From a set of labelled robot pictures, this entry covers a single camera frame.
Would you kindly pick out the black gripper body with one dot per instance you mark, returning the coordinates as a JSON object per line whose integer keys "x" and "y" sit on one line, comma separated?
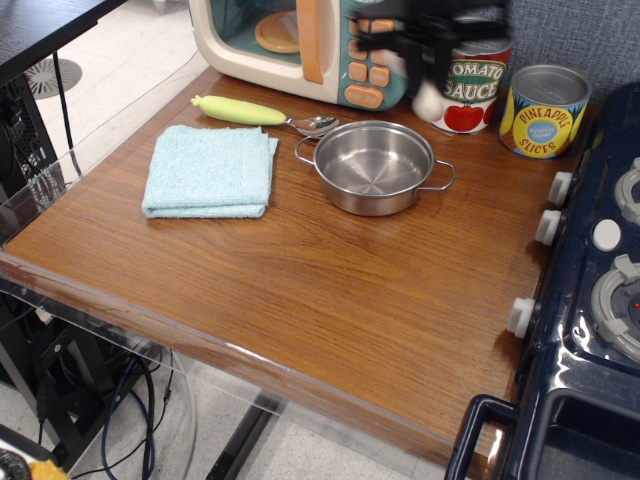
{"x": 439, "y": 25}

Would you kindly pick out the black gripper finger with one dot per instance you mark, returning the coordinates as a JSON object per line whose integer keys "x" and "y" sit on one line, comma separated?
{"x": 415, "y": 68}
{"x": 442, "y": 57}

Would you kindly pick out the plush mushroom toy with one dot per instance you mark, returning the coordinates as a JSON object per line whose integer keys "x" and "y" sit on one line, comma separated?
{"x": 427, "y": 101}

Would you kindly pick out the stainless steel pot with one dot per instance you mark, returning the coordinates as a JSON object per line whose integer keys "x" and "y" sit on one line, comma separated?
{"x": 376, "y": 168}

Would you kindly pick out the light blue folded towel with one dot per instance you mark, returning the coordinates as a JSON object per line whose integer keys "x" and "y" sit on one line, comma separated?
{"x": 210, "y": 173}

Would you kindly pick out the tomato sauce can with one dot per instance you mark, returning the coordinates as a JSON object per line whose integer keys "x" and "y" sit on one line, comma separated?
{"x": 476, "y": 73}

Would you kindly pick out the pineapple slices can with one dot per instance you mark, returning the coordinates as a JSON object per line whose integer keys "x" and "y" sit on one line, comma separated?
{"x": 544, "y": 109}

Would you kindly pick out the toy microwave oven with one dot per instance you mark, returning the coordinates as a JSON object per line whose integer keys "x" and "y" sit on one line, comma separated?
{"x": 304, "y": 48}

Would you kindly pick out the black side desk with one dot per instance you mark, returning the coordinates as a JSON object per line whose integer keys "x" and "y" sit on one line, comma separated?
{"x": 33, "y": 30}

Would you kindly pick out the dark blue toy stove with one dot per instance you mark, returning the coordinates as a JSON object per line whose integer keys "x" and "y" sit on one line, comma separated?
{"x": 576, "y": 414}

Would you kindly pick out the clear acrylic barrier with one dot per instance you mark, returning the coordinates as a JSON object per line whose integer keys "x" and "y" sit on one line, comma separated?
{"x": 109, "y": 104}

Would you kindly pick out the yellow object at corner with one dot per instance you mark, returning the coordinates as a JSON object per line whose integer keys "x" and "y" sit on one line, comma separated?
{"x": 46, "y": 470}

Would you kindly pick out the spoon with green handle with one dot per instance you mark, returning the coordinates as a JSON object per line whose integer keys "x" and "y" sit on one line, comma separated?
{"x": 247, "y": 113}

